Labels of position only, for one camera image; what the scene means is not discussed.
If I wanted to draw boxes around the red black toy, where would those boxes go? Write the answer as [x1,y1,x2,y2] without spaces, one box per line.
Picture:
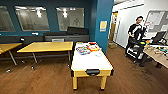
[88,41,98,46]

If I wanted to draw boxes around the white yellow-legged game table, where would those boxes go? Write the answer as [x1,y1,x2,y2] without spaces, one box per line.
[70,41,115,92]

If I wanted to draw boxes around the dark grey sofa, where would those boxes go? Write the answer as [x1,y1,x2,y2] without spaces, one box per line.
[43,26,90,43]

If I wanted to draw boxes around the large interior window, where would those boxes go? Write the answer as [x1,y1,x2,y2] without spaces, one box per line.
[55,7,85,32]

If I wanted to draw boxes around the wooden hallway door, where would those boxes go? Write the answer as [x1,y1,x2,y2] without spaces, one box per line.
[108,11,119,43]

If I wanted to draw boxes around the large yellow table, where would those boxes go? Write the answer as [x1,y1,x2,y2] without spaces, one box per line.
[16,41,74,70]

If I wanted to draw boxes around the black wheeled cart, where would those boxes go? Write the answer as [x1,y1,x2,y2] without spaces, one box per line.
[124,35,151,63]

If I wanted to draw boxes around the person in dark clothes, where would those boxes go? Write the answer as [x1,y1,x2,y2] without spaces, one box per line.
[125,15,148,54]

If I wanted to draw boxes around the long dark bench sofa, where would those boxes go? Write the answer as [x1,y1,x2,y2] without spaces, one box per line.
[0,34,45,62]

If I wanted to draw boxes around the medium interior window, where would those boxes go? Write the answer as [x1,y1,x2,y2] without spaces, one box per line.
[14,5,51,32]

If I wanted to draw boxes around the light wooden desk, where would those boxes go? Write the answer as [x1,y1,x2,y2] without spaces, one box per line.
[143,44,168,69]

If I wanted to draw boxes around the black desk monitor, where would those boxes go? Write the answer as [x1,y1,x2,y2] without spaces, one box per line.
[151,30,168,44]

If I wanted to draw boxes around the small yellow table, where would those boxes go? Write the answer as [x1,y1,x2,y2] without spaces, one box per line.
[0,42,23,67]

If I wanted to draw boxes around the small interior window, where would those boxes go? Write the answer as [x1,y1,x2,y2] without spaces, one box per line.
[0,5,16,33]

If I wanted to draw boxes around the yellow wall notice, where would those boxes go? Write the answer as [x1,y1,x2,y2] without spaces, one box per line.
[99,20,108,33]

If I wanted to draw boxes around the small white wall sign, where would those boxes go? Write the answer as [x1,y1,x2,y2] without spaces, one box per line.
[31,31,39,36]

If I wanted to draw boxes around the white wall board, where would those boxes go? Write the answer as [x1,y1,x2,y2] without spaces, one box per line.
[143,9,168,33]

